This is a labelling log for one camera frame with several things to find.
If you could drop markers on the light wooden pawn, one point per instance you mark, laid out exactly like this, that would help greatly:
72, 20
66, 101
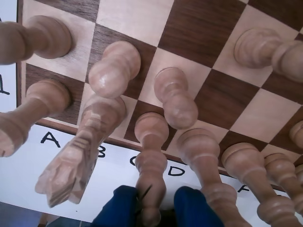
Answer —
297, 132
47, 37
255, 47
175, 99
111, 71

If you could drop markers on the white paper number strip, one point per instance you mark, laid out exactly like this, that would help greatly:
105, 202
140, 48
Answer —
11, 71

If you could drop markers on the light wooden rook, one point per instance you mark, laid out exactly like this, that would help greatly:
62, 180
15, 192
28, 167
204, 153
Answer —
40, 99

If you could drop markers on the wooden chessboard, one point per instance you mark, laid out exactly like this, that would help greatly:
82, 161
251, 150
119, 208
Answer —
201, 28

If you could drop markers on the light wooden bishop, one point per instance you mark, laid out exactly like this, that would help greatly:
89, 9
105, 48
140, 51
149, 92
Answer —
150, 132
279, 168

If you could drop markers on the light wooden king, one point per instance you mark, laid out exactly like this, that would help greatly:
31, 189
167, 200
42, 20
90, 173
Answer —
243, 160

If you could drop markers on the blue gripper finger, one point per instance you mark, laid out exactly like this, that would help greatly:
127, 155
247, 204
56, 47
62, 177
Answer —
194, 208
120, 208

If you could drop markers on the light wooden knight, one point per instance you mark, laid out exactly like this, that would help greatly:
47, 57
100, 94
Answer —
90, 132

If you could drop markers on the light wooden queen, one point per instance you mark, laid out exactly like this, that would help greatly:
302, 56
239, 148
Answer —
201, 151

